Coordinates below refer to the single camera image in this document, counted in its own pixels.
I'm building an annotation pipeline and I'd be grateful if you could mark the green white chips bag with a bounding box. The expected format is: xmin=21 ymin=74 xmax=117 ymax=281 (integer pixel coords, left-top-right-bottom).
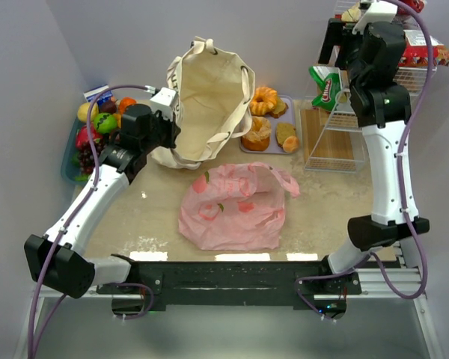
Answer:
xmin=308 ymin=65 xmax=341 ymax=112

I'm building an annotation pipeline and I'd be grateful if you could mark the large red cookie bag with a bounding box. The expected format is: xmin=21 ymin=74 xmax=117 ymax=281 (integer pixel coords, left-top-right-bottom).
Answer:
xmin=399 ymin=29 xmax=449 ymax=67

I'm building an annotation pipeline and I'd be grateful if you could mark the cream canvas tote bag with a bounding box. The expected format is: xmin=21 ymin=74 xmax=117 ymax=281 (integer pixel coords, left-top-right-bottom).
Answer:
xmin=151 ymin=37 xmax=255 ymax=170

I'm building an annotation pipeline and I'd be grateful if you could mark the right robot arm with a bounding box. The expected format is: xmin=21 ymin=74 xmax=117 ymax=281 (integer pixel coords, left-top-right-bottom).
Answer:
xmin=319 ymin=18 xmax=430 ymax=274

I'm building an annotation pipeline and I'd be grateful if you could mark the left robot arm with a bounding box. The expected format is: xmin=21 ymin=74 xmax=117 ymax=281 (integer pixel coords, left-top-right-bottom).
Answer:
xmin=24 ymin=99 xmax=180 ymax=298

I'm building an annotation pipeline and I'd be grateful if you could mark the lavender food tray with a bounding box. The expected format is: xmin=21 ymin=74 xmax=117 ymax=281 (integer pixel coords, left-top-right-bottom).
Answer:
xmin=239 ymin=95 xmax=302 ymax=155

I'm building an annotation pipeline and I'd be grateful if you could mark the pink plastic grocery bag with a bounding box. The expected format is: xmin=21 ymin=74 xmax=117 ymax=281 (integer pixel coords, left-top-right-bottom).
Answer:
xmin=178 ymin=162 xmax=300 ymax=251

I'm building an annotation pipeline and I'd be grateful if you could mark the orange fruit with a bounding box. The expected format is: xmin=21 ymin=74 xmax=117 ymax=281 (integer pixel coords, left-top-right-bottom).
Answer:
xmin=117 ymin=97 xmax=137 ymax=116

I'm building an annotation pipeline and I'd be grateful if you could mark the green fruit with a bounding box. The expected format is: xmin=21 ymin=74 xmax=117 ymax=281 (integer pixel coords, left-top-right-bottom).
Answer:
xmin=93 ymin=113 xmax=118 ymax=135

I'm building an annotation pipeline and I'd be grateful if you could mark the dark plum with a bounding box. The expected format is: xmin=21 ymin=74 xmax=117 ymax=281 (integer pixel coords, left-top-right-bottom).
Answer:
xmin=99 ymin=100 xmax=117 ymax=114

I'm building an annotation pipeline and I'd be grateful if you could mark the pink dragon fruit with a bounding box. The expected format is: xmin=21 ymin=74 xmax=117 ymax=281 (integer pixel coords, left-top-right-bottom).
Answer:
xmin=75 ymin=126 xmax=103 ymax=152

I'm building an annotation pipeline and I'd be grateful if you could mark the blue white carton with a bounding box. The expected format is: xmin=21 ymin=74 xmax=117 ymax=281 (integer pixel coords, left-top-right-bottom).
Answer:
xmin=83 ymin=85 xmax=114 ymax=105

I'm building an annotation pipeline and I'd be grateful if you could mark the yellow lemon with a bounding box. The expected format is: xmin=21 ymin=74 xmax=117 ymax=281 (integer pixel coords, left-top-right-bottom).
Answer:
xmin=76 ymin=102 xmax=99 ymax=123

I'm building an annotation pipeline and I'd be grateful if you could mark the sugared bundt cake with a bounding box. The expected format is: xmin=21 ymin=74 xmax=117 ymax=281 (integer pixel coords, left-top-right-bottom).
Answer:
xmin=241 ymin=116 xmax=272 ymax=152

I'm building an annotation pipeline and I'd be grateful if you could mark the cake slice behind bundt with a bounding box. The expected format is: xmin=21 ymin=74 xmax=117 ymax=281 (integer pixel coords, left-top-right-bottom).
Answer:
xmin=269 ymin=97 xmax=289 ymax=119

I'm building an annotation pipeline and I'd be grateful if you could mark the orange bundt cake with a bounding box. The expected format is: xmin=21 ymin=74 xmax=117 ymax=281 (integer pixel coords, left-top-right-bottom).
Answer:
xmin=249 ymin=86 xmax=278 ymax=116

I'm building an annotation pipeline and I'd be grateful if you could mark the teal fruit bin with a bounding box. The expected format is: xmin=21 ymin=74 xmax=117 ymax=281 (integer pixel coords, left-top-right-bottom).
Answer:
xmin=61 ymin=118 xmax=85 ymax=185

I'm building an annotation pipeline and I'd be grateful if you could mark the brown bread slice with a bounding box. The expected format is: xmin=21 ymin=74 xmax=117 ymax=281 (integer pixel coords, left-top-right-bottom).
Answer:
xmin=275 ymin=122 xmax=296 ymax=147

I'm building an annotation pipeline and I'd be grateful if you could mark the small round bun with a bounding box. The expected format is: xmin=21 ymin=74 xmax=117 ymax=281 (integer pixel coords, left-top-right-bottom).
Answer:
xmin=282 ymin=135 xmax=300 ymax=153

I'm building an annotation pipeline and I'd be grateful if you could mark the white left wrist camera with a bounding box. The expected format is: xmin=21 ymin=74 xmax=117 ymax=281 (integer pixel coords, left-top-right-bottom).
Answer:
xmin=144 ymin=86 xmax=179 ymax=121

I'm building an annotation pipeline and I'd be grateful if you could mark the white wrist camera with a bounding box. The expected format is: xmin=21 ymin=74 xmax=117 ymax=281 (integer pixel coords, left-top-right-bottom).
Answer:
xmin=144 ymin=86 xmax=179 ymax=121
xmin=352 ymin=0 xmax=398 ymax=35

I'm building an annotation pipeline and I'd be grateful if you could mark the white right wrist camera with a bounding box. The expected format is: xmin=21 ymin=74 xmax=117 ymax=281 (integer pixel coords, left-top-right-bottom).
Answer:
xmin=352 ymin=0 xmax=398 ymax=35

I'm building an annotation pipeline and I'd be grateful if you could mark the white wire shelf rack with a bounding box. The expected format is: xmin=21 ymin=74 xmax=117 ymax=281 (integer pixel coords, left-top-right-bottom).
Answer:
xmin=300 ymin=1 xmax=427 ymax=173

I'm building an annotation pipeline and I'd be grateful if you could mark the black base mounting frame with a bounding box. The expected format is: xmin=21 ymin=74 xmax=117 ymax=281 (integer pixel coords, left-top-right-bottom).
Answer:
xmin=97 ymin=261 xmax=361 ymax=319

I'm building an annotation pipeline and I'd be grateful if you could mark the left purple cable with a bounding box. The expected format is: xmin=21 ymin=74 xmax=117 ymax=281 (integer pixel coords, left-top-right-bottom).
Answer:
xmin=27 ymin=84 xmax=150 ymax=359

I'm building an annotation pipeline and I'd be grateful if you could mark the purple cable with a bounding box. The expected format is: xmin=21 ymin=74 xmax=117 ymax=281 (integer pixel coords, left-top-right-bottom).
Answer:
xmin=295 ymin=0 xmax=435 ymax=319
xmin=27 ymin=84 xmax=150 ymax=359

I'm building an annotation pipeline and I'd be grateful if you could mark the aluminium table frame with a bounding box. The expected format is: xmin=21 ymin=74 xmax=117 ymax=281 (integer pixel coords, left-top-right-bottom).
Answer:
xmin=25 ymin=252 xmax=428 ymax=358

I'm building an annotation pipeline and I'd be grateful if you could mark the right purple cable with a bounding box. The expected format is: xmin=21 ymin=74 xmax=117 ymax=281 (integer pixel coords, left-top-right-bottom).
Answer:
xmin=295 ymin=0 xmax=435 ymax=319

